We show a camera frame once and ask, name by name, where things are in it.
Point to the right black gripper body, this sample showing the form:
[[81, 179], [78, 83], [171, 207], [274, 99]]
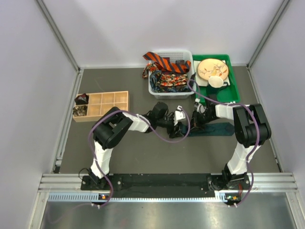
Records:
[[199, 119]]

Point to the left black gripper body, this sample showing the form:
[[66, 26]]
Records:
[[167, 122]]

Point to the dark teal necktie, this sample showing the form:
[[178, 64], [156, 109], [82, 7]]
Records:
[[216, 129]]

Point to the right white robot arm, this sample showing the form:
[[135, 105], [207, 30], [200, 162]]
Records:
[[249, 125]]

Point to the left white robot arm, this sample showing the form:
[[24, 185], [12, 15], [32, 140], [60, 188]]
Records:
[[109, 130]]

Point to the floral patterned tie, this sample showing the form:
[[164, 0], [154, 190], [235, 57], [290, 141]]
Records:
[[163, 82]]

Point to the green white mug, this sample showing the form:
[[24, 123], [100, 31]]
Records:
[[217, 82]]

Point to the green plastic tray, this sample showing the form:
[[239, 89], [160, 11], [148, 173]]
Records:
[[231, 92]]

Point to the beige patterned plate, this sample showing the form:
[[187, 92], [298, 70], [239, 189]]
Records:
[[212, 67]]

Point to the orange navy striped tie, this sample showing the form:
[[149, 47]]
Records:
[[166, 65]]

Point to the wooden compartment box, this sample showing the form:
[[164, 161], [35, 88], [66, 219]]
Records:
[[101, 103]]

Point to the white plastic basket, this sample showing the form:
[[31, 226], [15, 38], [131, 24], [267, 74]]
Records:
[[174, 55]]

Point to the dark red rolled tie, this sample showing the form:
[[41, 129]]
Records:
[[82, 99]]

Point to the brown patterned rolled tie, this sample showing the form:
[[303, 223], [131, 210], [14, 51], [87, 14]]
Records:
[[80, 110]]

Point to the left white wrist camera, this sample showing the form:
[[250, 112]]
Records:
[[179, 115]]

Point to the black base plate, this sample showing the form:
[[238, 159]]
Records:
[[167, 185]]

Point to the slotted cable duct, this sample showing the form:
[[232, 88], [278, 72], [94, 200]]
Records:
[[97, 197]]

